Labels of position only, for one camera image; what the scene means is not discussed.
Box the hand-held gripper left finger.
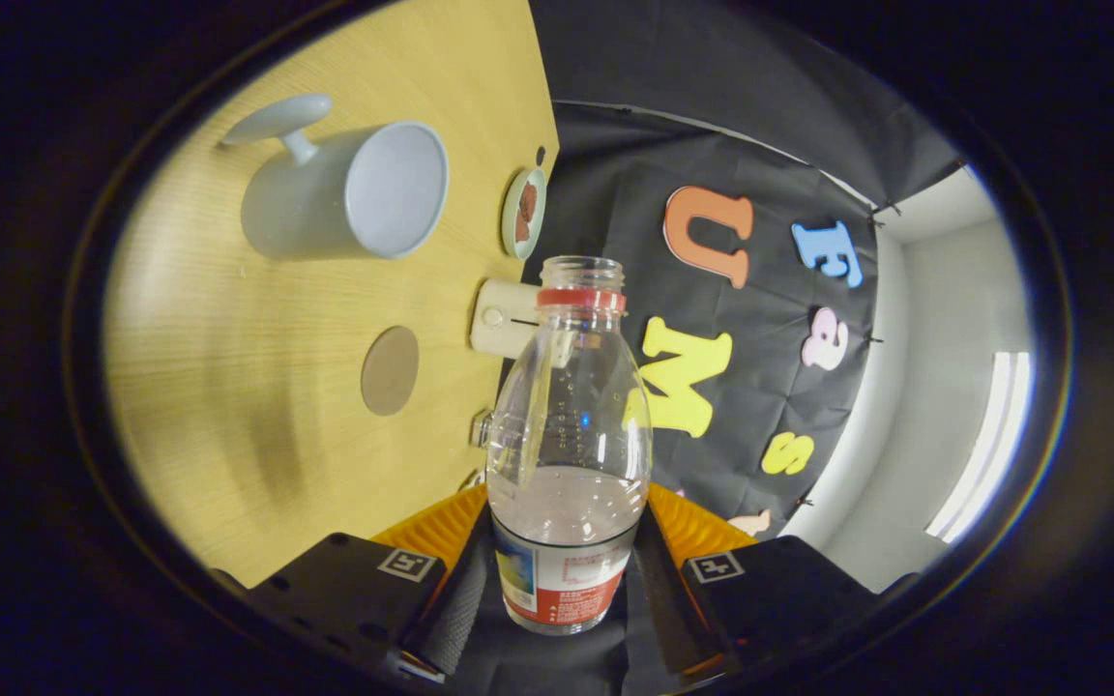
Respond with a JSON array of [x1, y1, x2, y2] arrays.
[[214, 483, 496, 682]]

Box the wooden table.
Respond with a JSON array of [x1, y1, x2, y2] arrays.
[[103, 0, 560, 589]]

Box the long ceiling light panel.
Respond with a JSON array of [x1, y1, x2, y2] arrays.
[[924, 351, 1032, 544]]

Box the white cup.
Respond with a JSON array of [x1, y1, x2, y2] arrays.
[[221, 94, 450, 262]]

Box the pale green plate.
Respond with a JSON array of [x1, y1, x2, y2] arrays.
[[501, 167, 548, 260]]

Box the round brown coaster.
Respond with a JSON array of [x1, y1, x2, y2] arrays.
[[361, 326, 421, 417]]

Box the white toaster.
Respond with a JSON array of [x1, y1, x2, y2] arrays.
[[469, 279, 543, 361]]

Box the clear plastic juice bottle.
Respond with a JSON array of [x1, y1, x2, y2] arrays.
[[485, 255, 655, 636]]

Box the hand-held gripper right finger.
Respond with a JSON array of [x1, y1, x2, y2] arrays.
[[636, 483, 916, 680]]

